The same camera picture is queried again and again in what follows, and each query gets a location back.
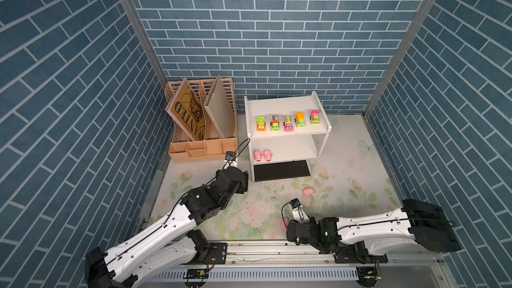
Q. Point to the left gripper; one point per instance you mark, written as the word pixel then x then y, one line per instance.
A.
pixel 243 182

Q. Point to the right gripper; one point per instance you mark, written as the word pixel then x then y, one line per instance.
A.
pixel 309 221

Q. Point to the pink pig toy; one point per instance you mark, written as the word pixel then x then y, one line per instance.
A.
pixel 267 155
pixel 257 156

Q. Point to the pink green toy truck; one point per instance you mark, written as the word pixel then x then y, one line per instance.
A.
pixel 261 124

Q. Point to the green striped toy car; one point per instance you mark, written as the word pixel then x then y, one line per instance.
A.
pixel 288 124

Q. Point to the orange green toy car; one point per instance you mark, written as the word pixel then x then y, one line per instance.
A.
pixel 300 120

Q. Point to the pink green toy car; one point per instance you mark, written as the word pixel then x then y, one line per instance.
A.
pixel 315 117

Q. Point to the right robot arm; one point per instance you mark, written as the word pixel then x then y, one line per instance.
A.
pixel 367 240

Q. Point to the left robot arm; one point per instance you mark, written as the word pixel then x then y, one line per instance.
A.
pixel 171 241

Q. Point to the peach desk file organizer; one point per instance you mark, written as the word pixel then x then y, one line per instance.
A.
pixel 205 118

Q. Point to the floral table mat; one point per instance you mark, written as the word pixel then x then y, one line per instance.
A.
pixel 349 180

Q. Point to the white three-tier shelf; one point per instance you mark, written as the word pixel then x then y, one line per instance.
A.
pixel 296 153

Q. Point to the beige board book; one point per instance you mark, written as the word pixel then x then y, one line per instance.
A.
pixel 219 110

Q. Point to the wanted poster book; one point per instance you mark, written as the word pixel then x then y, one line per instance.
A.
pixel 187 112

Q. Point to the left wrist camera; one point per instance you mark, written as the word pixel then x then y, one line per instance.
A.
pixel 230 158

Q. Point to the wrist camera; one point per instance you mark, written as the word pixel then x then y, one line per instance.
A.
pixel 230 158
pixel 297 211

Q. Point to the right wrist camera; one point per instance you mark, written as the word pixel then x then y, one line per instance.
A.
pixel 297 211

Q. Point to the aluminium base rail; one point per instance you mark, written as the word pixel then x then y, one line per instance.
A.
pixel 281 253

